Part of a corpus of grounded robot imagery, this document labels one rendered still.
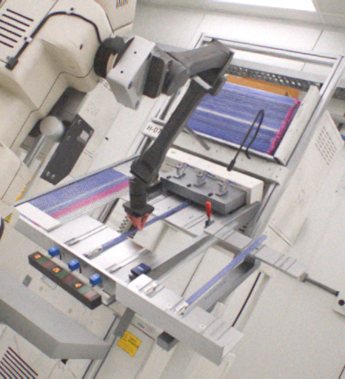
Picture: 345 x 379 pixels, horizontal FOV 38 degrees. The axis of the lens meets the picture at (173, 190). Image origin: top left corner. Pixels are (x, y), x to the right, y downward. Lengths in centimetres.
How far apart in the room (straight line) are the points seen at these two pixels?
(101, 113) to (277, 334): 178
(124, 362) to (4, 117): 109
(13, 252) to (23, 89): 217
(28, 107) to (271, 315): 261
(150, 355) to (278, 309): 171
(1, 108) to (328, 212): 272
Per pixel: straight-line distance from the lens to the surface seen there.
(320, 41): 419
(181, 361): 151
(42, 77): 106
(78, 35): 102
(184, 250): 168
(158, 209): 192
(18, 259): 317
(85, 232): 182
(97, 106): 315
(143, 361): 182
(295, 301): 338
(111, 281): 156
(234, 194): 192
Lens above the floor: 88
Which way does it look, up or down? 6 degrees up
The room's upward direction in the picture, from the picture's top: 29 degrees clockwise
